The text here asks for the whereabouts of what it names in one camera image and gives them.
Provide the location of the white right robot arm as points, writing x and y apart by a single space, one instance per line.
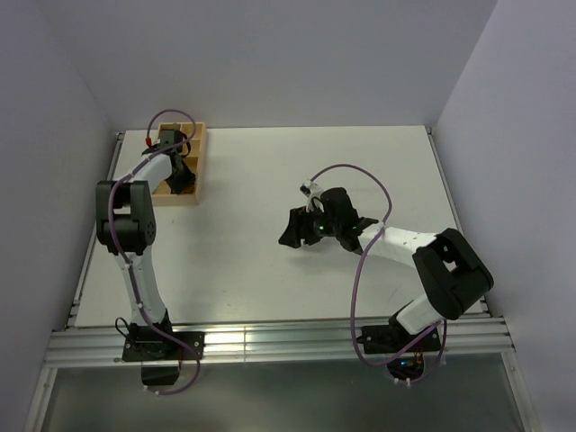
451 273

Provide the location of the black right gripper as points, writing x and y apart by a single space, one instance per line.
299 227

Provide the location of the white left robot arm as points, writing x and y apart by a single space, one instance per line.
126 224

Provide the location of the wooden compartment organizer box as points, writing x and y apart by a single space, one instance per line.
193 156

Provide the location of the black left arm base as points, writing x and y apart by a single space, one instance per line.
161 358

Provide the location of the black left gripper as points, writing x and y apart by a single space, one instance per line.
189 180

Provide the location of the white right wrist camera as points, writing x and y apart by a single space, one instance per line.
313 193

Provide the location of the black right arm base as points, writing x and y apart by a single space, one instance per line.
424 355

